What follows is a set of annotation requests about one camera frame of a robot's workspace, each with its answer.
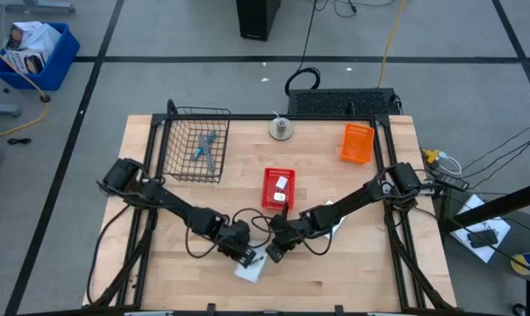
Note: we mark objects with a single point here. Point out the black tower box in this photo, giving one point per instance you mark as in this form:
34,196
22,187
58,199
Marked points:
257,19

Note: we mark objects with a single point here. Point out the small black floor object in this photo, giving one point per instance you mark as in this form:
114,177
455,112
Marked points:
19,141

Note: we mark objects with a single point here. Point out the round metal stand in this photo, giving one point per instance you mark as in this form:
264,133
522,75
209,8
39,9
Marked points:
281,131

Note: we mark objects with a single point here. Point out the black handheld device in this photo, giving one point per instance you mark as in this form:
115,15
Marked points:
482,238

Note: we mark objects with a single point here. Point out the orange plastic basket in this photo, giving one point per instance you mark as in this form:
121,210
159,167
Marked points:
357,143

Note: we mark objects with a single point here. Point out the black power strip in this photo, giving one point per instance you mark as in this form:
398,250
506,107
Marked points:
451,181

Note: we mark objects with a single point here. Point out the white paper sheet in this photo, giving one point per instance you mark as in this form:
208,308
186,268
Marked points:
497,228

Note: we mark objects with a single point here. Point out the yellow plug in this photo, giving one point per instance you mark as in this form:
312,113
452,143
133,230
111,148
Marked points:
431,155

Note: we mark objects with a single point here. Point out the black table clamp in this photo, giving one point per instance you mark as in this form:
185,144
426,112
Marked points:
211,308
338,309

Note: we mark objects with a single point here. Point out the blue yellow white canister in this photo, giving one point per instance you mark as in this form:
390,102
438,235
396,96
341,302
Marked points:
526,263

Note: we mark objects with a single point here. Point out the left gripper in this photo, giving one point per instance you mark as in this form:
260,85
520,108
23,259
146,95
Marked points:
235,234

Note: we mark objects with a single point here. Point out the black caster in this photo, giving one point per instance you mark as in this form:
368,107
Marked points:
519,310

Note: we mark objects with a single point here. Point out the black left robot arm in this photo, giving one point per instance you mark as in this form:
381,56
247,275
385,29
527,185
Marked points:
173,202

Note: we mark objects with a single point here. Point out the dark grey side table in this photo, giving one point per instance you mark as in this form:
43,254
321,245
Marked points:
521,237

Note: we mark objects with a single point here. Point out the white booklet with black picture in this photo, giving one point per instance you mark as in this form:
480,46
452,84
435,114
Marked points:
337,224

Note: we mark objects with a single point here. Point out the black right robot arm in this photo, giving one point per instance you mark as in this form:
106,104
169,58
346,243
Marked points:
357,197

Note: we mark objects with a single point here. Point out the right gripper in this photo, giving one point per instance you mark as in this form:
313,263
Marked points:
291,232

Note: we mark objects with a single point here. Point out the black perforated computer case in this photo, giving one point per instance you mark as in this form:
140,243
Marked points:
335,102

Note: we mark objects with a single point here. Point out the black diagonal beam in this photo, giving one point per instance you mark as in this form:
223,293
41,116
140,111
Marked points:
502,204

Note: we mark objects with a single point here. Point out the blue plastic bin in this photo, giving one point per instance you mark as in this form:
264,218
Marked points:
54,74

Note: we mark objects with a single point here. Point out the white printed cardboard box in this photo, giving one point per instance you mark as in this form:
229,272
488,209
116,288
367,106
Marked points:
19,61
32,39

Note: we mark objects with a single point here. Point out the black aluminium table frame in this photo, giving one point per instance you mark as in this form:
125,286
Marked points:
317,117

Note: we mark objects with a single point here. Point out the grey metal foot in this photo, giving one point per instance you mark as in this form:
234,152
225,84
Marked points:
2,109

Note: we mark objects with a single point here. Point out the red plastic basket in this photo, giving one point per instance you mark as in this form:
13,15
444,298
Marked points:
268,186

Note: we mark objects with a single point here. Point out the white card with printed label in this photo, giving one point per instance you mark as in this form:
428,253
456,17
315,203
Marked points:
252,274

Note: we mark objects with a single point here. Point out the small white charger cube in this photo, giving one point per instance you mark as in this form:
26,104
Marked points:
279,197
281,182

